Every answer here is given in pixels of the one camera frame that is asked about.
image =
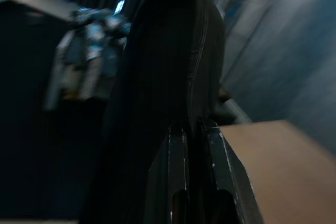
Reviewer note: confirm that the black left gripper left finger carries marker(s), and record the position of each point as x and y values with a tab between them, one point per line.
173	182

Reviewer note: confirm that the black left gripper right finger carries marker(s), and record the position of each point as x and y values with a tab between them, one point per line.
231	182

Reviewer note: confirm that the brown cardboard box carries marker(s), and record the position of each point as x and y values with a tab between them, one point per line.
283	171

